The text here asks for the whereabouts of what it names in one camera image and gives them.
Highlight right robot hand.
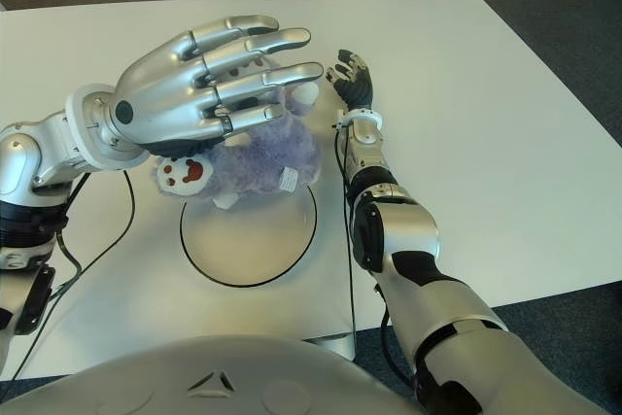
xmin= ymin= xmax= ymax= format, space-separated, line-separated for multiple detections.
xmin=325 ymin=49 xmax=374 ymax=113

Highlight silver robot torso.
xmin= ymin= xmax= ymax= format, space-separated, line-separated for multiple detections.
xmin=0 ymin=334 xmax=427 ymax=415

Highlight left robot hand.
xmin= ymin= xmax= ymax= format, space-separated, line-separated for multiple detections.
xmin=104 ymin=14 xmax=326 ymax=158

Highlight white plate black rim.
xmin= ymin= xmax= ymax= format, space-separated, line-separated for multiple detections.
xmin=179 ymin=181 xmax=318 ymax=289

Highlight grey table leg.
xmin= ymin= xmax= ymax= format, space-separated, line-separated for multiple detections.
xmin=303 ymin=329 xmax=359 ymax=363

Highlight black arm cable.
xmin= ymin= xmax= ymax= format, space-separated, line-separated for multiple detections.
xmin=10 ymin=169 xmax=136 ymax=381
xmin=331 ymin=125 xmax=419 ymax=395

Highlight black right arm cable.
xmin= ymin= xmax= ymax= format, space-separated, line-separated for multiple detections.
xmin=331 ymin=125 xmax=419 ymax=395

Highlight purple plush bunny doll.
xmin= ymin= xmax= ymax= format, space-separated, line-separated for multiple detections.
xmin=153 ymin=54 xmax=325 ymax=211

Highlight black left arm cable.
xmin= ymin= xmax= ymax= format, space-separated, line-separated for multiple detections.
xmin=10 ymin=169 xmax=136 ymax=381

